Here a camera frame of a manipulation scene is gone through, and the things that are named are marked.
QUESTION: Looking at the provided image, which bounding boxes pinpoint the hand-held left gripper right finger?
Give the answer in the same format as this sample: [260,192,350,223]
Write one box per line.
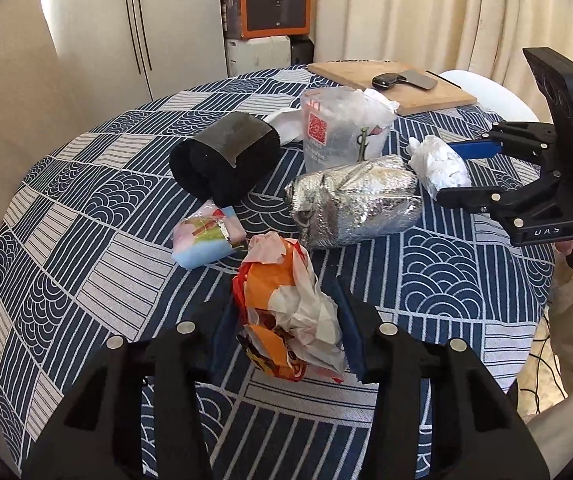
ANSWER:
[334,277,550,480]

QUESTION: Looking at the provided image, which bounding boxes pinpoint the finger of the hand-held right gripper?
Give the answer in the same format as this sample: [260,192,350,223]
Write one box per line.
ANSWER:
[435,170,563,228]
[447,121,558,181]

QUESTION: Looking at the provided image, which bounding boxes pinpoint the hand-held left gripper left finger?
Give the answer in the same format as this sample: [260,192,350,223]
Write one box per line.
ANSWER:
[21,296,240,480]

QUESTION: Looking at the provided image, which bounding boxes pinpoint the orange food wrapper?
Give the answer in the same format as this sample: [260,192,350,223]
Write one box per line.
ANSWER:
[231,232,350,383]

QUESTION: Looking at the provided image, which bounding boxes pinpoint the white paper tissue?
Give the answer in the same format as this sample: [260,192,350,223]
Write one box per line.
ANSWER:
[265,107,308,145]

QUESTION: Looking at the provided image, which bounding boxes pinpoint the white chair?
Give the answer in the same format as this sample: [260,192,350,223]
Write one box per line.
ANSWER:
[437,70,542,123]

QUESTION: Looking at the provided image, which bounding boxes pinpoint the pastel snack packet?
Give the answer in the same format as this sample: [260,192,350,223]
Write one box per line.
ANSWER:
[172,200,247,268]

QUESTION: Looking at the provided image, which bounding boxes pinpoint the silver foil bag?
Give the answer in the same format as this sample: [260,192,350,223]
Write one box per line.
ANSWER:
[285,155,425,251]

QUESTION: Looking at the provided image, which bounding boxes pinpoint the clear plastic cup red print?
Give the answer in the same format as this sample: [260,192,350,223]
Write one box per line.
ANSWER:
[301,86,397,173]

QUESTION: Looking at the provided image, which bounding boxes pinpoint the wooden cutting board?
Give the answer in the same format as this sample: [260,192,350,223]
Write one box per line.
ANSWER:
[307,59,478,117]

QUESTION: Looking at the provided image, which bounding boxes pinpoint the cream curtain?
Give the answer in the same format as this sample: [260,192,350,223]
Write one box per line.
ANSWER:
[311,0,573,111]

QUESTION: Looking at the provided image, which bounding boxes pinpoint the blue patterned tablecloth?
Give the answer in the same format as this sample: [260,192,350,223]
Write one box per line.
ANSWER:
[0,65,557,480]

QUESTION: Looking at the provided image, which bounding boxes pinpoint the black cylinder roll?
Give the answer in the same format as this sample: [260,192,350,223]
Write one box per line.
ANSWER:
[169,112,282,208]

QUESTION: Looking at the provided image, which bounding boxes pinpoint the small black box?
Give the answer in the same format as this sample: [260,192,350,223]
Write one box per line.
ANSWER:
[291,37,315,66]

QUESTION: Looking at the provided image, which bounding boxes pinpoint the white cardboard box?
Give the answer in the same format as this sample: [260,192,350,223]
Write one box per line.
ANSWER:
[224,36,292,78]

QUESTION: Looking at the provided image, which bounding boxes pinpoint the white cabinet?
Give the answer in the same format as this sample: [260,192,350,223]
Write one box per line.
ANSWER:
[36,0,230,103]

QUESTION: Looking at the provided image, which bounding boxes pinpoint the cleaver with black handle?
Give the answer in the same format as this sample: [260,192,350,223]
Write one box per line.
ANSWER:
[371,71,438,92]

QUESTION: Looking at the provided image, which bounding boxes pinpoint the black cables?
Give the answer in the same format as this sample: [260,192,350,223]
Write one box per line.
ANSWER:
[517,310,567,413]

